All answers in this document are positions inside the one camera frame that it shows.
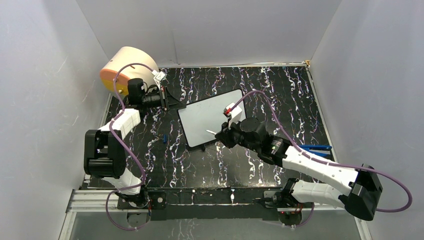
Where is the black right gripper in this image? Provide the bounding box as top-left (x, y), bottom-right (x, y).
top-left (215, 117), bottom-right (260, 154)

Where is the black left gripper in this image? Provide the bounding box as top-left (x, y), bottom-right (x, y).
top-left (142, 87), bottom-right (187, 113)

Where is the blue and white marker pen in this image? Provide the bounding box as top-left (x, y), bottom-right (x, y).
top-left (206, 129), bottom-right (217, 135)

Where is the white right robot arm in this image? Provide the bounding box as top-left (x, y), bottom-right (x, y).
top-left (215, 117), bottom-right (383, 221)

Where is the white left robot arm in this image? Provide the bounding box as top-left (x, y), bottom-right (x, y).
top-left (83, 78), bottom-right (186, 208)

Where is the small black-framed whiteboard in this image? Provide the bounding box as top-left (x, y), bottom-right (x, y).
top-left (177, 88), bottom-right (243, 148)

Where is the blue whiteboard eraser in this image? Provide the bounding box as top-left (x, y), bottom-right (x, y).
top-left (299, 145), bottom-right (333, 160)

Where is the beige and orange cylinder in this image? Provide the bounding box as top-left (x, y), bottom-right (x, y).
top-left (99, 46), bottom-right (159, 96)

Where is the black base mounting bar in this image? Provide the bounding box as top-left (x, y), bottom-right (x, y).
top-left (117, 187), bottom-right (312, 222)

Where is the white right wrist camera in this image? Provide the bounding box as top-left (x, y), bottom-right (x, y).
top-left (223, 102), bottom-right (244, 130)

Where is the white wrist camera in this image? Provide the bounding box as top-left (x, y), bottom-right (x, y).
top-left (223, 102), bottom-right (244, 130)
top-left (151, 70), bottom-right (167, 88)

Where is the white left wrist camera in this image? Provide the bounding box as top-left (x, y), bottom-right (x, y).
top-left (151, 70), bottom-right (167, 88)

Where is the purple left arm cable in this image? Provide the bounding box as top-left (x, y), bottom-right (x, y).
top-left (105, 62), bottom-right (157, 232)

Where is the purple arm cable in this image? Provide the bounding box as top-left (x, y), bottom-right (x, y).
top-left (105, 62), bottom-right (157, 232)
top-left (228, 90), bottom-right (414, 214)

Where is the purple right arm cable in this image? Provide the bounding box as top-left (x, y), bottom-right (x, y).
top-left (228, 90), bottom-right (414, 214)

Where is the aluminium frame rail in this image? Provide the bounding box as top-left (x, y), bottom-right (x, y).
top-left (66, 189), bottom-right (148, 213)

